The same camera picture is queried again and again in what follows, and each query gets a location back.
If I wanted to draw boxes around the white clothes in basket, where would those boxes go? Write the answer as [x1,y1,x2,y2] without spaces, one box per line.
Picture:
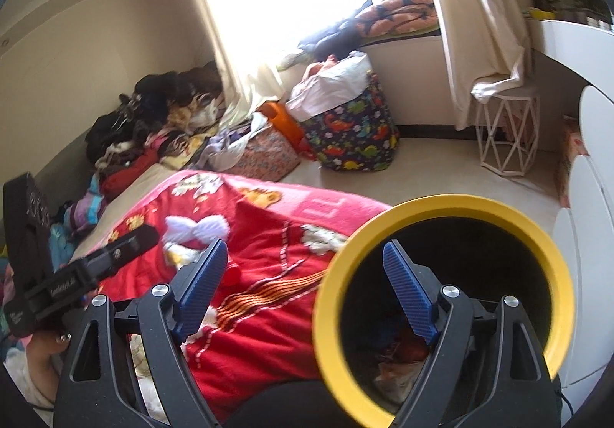
[285,51,373,122]

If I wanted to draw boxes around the black bag on dresser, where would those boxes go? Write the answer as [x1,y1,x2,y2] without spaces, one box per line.
[532,0,613,25]

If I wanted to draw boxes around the white wire side stool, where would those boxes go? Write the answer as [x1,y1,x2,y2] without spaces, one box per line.
[475,85,540,179]

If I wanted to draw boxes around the striped purple cloth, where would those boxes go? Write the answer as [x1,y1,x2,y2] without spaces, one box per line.
[63,191,107,235]

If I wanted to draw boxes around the dark blue jacket on sill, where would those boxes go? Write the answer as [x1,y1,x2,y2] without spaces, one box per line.
[298,20,363,61]

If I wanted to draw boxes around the red floral bed quilt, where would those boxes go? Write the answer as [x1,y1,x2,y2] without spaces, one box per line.
[76,167,385,421]

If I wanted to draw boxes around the orange bag beside bed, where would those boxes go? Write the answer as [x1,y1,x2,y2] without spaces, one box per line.
[257,101,310,157]

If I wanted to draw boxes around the white dresser cabinet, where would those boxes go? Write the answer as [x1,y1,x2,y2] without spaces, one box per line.
[529,20,613,423]

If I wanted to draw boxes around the cream curtain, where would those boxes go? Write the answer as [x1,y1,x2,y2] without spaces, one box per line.
[436,0,531,130]
[193,0,285,128]

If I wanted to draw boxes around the white plastic bag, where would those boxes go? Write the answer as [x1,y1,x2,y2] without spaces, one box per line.
[374,361,424,405]

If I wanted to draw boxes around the pile of dark clothes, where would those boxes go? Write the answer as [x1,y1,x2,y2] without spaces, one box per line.
[85,61,225,163]

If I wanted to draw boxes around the left hand painted nails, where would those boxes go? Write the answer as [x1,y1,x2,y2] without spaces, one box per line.
[26,330,71,403]

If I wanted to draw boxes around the cream curtain right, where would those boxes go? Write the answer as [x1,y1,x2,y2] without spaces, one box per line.
[436,0,531,130]

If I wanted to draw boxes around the dinosaur print laundry basket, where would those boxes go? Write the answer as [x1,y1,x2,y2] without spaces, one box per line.
[300,71,399,171]

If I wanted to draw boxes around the cream curtain left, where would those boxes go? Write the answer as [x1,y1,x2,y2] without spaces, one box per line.
[193,0,285,128]

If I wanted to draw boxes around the yellow rimmed black trash bin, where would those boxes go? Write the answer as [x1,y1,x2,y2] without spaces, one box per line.
[313,194,576,427]

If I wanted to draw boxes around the yellow white snack packet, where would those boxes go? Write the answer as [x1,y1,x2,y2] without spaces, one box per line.
[162,242,200,270]

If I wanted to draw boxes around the floral pink box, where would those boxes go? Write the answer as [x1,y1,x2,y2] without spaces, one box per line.
[226,126,301,182]

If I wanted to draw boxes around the orange patterned blanket on sill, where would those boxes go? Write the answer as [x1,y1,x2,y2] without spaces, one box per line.
[354,0,439,38]

